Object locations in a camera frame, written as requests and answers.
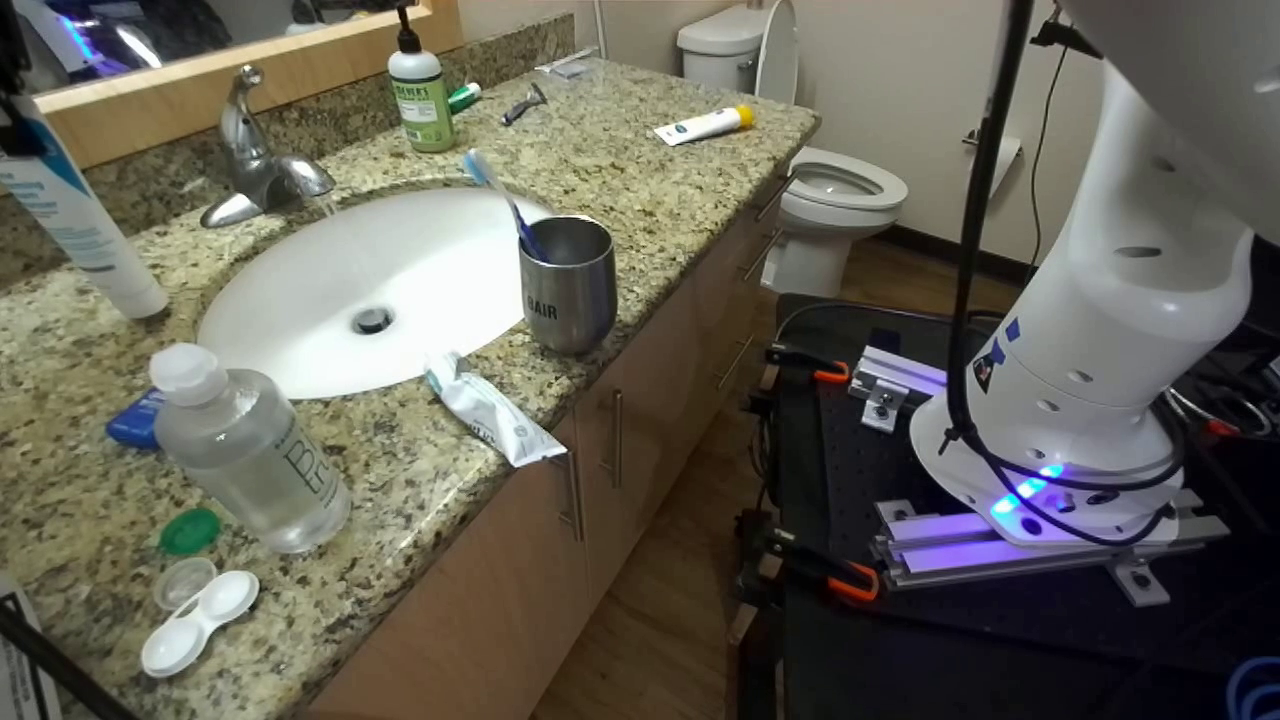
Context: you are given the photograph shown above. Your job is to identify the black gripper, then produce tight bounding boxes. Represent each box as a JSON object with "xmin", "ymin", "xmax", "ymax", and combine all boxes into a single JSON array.
[{"xmin": 0, "ymin": 0, "xmax": 54, "ymax": 155}]

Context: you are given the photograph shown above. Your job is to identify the white and blue tube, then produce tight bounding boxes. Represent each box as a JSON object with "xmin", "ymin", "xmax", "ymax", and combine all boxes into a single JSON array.
[{"xmin": 0, "ymin": 92, "xmax": 176, "ymax": 324}]

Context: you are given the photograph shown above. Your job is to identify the crumpled white toothpaste tube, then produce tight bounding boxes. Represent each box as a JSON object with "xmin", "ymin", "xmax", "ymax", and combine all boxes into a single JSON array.
[{"xmin": 421, "ymin": 354, "xmax": 571, "ymax": 471}]

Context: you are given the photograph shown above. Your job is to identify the white tube with yellow cap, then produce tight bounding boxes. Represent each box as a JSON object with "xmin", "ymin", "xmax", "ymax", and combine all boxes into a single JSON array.
[{"xmin": 651, "ymin": 101, "xmax": 761, "ymax": 149}]

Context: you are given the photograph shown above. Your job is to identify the wood framed mirror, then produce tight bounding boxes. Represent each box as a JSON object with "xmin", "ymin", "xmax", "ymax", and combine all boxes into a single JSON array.
[{"xmin": 25, "ymin": 0, "xmax": 463, "ymax": 172}]

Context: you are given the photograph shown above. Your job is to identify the chrome faucet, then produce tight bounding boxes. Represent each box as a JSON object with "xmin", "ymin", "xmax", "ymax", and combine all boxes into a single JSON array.
[{"xmin": 196, "ymin": 62, "xmax": 339, "ymax": 232}]

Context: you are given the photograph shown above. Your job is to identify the blue dental floss container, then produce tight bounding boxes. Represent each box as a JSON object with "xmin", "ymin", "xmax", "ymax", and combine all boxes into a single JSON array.
[{"xmin": 106, "ymin": 385, "xmax": 172, "ymax": 455}]

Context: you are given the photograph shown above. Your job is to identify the green soap pump bottle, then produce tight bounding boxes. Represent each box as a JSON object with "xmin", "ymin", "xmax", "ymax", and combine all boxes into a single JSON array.
[{"xmin": 384, "ymin": 0, "xmax": 462, "ymax": 155}]

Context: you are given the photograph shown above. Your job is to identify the white sink basin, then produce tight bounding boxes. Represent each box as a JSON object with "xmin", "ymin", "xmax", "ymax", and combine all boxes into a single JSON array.
[{"xmin": 193, "ymin": 180, "xmax": 560, "ymax": 406}]

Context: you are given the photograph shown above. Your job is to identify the clear plastic bottle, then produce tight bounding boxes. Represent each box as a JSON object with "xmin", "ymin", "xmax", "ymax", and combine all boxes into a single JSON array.
[{"xmin": 145, "ymin": 341, "xmax": 356, "ymax": 561}]

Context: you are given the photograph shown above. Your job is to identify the green round cap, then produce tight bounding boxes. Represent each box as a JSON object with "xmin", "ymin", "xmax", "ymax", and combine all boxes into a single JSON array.
[{"xmin": 157, "ymin": 505, "xmax": 223, "ymax": 561}]

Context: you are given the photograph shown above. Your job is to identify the blue toothbrush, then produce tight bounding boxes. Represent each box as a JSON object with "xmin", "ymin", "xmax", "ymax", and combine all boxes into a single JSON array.
[{"xmin": 462, "ymin": 149, "xmax": 554, "ymax": 264}]

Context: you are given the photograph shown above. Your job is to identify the clear round cap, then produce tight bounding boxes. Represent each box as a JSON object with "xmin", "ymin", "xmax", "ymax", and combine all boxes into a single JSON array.
[{"xmin": 149, "ymin": 556, "xmax": 218, "ymax": 616}]

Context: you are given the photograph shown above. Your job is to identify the dark razor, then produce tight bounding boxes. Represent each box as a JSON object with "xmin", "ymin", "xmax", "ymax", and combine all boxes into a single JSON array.
[{"xmin": 501, "ymin": 82, "xmax": 554, "ymax": 131}]

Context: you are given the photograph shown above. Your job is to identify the white contact lens case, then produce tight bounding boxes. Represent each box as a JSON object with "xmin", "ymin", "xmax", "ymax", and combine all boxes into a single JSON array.
[{"xmin": 136, "ymin": 567, "xmax": 263, "ymax": 683}]

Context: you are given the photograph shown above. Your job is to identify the black rod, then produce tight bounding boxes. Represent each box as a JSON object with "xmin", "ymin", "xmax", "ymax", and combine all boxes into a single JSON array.
[{"xmin": 0, "ymin": 591, "xmax": 136, "ymax": 720}]

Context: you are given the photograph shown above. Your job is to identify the white paper sheet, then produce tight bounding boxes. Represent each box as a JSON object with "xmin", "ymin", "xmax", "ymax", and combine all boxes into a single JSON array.
[{"xmin": 0, "ymin": 573, "xmax": 66, "ymax": 720}]

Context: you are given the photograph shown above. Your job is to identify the clear plastic package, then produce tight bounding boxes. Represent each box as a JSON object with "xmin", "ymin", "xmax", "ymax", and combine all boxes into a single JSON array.
[{"xmin": 535, "ymin": 45, "xmax": 603, "ymax": 86}]

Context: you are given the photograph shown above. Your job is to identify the stainless steel cup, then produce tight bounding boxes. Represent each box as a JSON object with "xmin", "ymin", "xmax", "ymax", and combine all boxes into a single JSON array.
[{"xmin": 518, "ymin": 215, "xmax": 621, "ymax": 362}]

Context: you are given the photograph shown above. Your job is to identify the wooden vanity cabinet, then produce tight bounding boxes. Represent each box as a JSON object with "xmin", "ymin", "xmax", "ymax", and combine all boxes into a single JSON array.
[{"xmin": 298, "ymin": 172, "xmax": 806, "ymax": 720}]

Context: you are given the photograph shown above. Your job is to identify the white toilet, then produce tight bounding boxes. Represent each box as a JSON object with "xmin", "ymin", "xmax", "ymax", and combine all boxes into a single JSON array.
[{"xmin": 672, "ymin": 0, "xmax": 912, "ymax": 302}]

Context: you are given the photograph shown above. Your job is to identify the orange black clamp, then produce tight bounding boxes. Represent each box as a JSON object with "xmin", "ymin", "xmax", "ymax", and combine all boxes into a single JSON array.
[
  {"xmin": 736, "ymin": 518, "xmax": 889, "ymax": 611},
  {"xmin": 763, "ymin": 341, "xmax": 856, "ymax": 393}
]

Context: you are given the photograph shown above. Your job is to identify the toilet paper roll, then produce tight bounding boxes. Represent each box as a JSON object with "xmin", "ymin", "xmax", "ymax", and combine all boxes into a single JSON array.
[{"xmin": 960, "ymin": 125, "xmax": 1030, "ymax": 208}]

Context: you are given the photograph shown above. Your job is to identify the black cart table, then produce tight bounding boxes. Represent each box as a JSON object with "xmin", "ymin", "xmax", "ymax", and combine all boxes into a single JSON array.
[{"xmin": 736, "ymin": 292, "xmax": 1280, "ymax": 720}]

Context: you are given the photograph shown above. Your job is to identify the metal cabinet door handle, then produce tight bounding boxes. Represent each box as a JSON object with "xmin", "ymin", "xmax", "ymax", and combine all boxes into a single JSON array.
[{"xmin": 565, "ymin": 454, "xmax": 594, "ymax": 543}]

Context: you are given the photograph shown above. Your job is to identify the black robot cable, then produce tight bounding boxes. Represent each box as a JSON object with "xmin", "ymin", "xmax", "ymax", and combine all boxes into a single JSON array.
[{"xmin": 936, "ymin": 0, "xmax": 1192, "ymax": 553}]

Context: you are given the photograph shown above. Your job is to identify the aluminium base mount rails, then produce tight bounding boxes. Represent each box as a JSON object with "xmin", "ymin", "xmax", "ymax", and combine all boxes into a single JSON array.
[{"xmin": 852, "ymin": 341, "xmax": 1232, "ymax": 611}]

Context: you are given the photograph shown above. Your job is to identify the black wall cable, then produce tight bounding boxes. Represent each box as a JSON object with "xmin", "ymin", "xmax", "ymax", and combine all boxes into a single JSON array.
[{"xmin": 1021, "ymin": 0, "xmax": 1112, "ymax": 264}]

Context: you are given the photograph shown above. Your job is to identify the blue cable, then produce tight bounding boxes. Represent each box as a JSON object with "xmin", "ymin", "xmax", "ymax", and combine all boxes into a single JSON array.
[{"xmin": 1219, "ymin": 654, "xmax": 1280, "ymax": 720}]

